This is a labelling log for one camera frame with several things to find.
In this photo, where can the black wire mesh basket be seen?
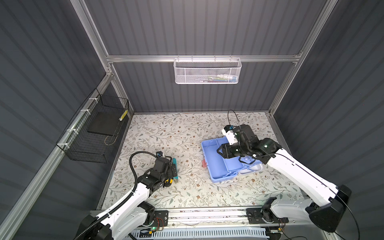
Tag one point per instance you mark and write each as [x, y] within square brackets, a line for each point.
[79, 145]

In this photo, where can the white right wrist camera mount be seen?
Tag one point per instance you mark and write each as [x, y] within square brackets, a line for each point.
[227, 131]

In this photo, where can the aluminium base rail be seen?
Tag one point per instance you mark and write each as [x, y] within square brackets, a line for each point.
[221, 217]

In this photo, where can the black pad in basket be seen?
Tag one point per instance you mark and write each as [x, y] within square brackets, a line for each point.
[107, 124]

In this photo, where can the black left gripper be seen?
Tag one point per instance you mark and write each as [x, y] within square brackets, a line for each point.
[170, 174]

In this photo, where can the white blue tool box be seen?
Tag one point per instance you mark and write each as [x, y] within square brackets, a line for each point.
[221, 169]

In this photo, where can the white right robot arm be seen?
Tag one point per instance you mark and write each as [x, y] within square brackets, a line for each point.
[326, 203]

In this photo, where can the teal handle tool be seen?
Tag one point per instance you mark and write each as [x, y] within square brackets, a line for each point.
[175, 171]

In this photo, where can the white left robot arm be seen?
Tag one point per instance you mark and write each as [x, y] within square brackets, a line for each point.
[132, 210]

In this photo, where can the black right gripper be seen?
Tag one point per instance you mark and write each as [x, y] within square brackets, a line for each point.
[224, 150]

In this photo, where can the yellow tag in basket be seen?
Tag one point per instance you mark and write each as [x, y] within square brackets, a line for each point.
[124, 114]

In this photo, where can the white ventilated cable duct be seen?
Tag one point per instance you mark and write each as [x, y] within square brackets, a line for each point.
[202, 234]

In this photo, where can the white wire mesh basket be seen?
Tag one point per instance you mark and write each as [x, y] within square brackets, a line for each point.
[210, 71]

